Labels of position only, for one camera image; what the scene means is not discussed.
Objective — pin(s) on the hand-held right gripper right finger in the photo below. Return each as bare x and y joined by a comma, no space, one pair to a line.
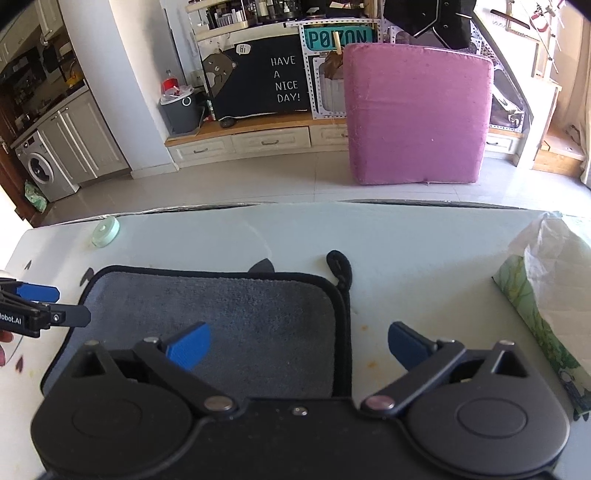
404,342

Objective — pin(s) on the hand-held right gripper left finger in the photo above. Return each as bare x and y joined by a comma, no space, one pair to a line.
190,347

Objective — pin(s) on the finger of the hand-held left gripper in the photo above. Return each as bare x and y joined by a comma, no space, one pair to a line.
69,316
37,291

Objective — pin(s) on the grey towel with black edge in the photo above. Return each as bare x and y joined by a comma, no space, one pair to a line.
231,314

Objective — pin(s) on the person's left hand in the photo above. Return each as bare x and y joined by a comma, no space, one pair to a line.
4,338

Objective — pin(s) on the pale green round tape measure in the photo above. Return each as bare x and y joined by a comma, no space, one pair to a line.
105,231

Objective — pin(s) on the green plastic bag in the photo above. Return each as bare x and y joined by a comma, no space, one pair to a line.
34,196

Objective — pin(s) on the white washing machine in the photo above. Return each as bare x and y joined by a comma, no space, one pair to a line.
44,168

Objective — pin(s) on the green tissue box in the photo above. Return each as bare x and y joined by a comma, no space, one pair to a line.
549,341

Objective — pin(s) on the white kitchen cabinet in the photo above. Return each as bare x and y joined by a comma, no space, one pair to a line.
83,134

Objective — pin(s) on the white tissue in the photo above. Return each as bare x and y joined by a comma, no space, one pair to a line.
554,263

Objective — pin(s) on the white low drawer cabinet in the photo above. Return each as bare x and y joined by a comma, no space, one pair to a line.
258,141

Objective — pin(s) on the small black object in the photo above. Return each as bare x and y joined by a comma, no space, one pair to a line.
227,122

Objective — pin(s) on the grey trash bin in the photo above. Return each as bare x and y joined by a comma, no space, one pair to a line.
181,113

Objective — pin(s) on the pink square cushion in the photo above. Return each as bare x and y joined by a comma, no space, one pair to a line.
415,110

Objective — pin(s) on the red plastic bottle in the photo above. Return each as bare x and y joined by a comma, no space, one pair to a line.
170,85

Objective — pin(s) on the wooden step platform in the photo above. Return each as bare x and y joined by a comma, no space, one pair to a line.
561,147

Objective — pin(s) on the riveted metal cabinet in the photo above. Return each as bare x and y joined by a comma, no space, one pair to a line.
323,92

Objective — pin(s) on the black printed cover cloth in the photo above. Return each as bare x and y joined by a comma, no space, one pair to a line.
263,78

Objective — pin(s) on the teal sign plate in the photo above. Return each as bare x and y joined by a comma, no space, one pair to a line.
337,38

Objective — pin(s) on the black hanging garment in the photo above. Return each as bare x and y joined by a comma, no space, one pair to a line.
429,18

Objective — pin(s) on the shelf of bottles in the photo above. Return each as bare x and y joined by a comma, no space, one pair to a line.
244,14

